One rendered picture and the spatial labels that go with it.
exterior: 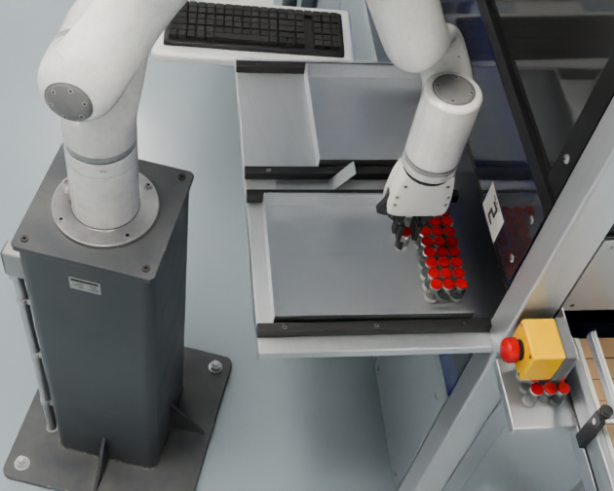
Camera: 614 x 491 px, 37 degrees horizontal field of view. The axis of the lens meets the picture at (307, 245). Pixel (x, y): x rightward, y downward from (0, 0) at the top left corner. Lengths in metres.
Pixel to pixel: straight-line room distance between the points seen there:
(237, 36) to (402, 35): 0.91
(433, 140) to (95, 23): 0.49
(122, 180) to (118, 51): 0.32
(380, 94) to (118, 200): 0.62
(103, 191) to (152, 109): 1.51
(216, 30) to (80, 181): 0.64
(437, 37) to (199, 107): 1.91
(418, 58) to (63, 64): 0.48
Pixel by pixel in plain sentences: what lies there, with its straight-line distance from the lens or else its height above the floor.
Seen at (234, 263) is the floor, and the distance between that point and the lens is 2.66.
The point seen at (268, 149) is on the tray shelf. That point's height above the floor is 0.88.
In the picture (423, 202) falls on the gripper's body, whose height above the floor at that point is 1.10.
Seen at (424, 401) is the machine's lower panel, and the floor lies 0.45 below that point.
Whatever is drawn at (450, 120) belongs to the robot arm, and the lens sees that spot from 1.29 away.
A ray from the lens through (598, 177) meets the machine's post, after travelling 1.24.
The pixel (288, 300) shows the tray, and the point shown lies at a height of 0.88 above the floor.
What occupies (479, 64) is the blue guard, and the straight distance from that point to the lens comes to 1.66.
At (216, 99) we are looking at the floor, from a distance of 3.09.
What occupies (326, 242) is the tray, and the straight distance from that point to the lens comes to 1.63.
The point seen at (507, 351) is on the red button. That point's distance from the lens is 1.44.
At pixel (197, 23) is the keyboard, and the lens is 2.09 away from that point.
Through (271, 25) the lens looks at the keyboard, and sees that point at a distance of 2.10.
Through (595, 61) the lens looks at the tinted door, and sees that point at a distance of 1.28.
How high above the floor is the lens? 2.18
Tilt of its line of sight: 53 degrees down
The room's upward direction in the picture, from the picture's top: 12 degrees clockwise
